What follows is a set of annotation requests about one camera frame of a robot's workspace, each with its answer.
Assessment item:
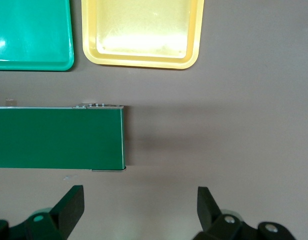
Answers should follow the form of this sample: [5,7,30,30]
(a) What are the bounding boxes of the yellow plastic tray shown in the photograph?
[81,0,205,70]

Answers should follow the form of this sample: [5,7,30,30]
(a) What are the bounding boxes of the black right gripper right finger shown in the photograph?
[193,186,295,240]

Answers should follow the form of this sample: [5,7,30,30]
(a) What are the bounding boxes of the green conveyor belt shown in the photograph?
[0,102,127,173]

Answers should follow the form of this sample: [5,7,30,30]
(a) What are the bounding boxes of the green plastic tray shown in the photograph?
[0,0,75,72]

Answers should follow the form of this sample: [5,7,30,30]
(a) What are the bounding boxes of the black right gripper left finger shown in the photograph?
[0,184,85,240]

